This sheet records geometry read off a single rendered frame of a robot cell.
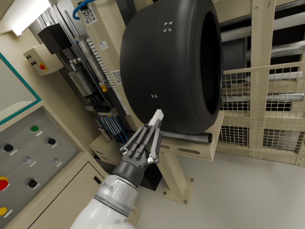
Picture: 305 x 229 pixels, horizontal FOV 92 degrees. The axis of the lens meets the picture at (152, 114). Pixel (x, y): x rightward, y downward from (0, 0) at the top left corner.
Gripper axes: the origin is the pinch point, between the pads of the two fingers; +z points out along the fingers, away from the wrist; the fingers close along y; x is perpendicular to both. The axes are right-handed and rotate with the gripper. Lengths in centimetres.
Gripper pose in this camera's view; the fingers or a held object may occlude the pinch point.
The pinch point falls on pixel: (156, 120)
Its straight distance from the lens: 47.5
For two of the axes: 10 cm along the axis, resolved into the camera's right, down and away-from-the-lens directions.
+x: 3.9, 6.9, 6.1
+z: 4.1, -7.3, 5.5
